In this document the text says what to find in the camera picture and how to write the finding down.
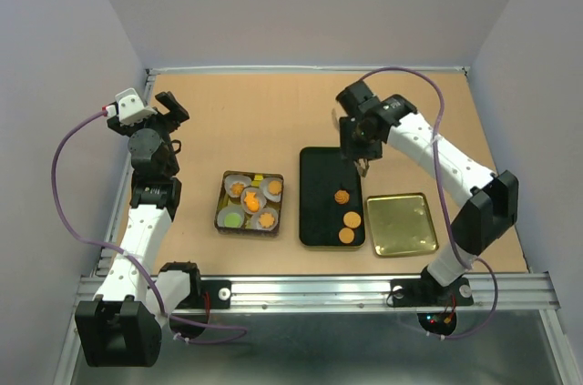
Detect metal tongs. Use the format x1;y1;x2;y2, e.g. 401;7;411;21
330;106;371;177

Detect orange swirl cookie top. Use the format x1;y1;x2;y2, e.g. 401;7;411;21
230;182;246;197

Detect orange swirl cookie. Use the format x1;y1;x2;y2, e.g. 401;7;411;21
230;182;246;197
333;189;350;205

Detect orange flower cookie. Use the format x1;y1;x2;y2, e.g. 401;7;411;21
268;180;282;195
258;212;275;229

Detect green round cookie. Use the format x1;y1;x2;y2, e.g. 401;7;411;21
224;212;242;228

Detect orange flower cookie bottom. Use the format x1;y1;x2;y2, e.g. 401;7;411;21
258;212;275;229

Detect orange fish cookie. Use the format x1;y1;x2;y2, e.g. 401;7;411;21
243;191;261;213

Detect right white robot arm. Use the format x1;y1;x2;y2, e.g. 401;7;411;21
336;81;519;303

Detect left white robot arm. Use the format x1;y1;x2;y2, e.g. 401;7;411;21
75;88;203;367

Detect black tray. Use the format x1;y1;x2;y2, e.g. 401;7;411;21
299;147;365;249

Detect orange swirl cookie right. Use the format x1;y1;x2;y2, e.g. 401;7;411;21
333;189;350;205

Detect white paper cup top-left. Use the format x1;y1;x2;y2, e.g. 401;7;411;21
224;174;252;198

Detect round orange cookie upper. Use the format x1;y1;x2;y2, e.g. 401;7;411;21
343;211;362;229

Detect round orange cookie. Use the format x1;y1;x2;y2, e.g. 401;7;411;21
338;228;355;245
343;211;362;229

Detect gold tin lid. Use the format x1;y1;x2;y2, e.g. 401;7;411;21
365;193;439;258

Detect round orange cookie lower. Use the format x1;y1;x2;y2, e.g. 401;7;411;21
338;228;355;245

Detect white paper cup top-right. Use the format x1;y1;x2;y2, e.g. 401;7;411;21
260;177;283;202

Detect gold cookie tin box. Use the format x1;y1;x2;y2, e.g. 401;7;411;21
214;171;284;238

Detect white paper cup bottom-left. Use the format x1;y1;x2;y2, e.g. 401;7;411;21
216;205;245;228

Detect white paper cup centre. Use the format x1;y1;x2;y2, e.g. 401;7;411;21
240;187;267;215

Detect white paper cup bottom-right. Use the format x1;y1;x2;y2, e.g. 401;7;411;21
251;208;279;231

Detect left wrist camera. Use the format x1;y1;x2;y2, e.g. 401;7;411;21
115;88;157;126

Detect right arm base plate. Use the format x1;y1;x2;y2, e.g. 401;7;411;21
387;278;474;308

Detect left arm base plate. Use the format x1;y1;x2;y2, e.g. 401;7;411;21
177;279;232;309

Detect aluminium rail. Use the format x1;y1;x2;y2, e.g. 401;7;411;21
72;270;561;313

